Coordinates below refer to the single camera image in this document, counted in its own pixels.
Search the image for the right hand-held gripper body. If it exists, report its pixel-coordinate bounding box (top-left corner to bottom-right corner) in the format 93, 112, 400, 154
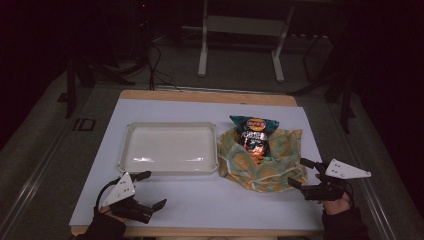
301, 158, 372, 202

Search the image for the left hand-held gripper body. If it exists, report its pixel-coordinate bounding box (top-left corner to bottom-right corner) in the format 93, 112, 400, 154
101, 171, 158, 225

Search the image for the yellow green patterned cloth bag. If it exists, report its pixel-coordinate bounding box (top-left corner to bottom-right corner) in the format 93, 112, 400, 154
216, 127, 310, 194

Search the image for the teal chip bag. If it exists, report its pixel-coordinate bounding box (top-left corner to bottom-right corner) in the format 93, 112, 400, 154
228, 114, 281, 165

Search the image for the person's left hand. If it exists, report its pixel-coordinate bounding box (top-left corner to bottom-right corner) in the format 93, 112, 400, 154
98, 205, 127, 222

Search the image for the person's right hand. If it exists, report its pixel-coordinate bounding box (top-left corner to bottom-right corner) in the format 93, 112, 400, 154
321, 193, 353, 217

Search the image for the white table mat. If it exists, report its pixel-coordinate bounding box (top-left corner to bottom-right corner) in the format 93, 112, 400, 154
68, 97, 327, 233

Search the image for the white plastic tray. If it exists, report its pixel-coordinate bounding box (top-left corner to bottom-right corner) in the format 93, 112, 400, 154
116, 121, 220, 177

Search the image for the black tripod stand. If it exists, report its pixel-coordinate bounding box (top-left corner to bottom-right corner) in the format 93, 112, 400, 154
287, 33, 357, 135
57, 39, 141, 120

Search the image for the wooden table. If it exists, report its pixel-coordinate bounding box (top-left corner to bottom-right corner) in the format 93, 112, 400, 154
68, 89, 327, 238

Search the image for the white metal stand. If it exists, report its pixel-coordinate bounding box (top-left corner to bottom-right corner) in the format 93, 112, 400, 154
181, 0, 296, 84

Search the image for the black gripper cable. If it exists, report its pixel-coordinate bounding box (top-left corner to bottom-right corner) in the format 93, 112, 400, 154
94, 177, 122, 214

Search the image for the metal floor rail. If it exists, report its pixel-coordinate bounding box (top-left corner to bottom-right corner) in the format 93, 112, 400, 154
0, 124, 79, 234
333, 106, 399, 240

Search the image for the black floor bracket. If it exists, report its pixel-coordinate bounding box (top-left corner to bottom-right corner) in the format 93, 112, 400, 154
72, 117, 97, 132

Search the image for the black floor cable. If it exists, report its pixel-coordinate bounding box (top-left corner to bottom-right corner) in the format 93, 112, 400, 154
146, 41, 183, 92

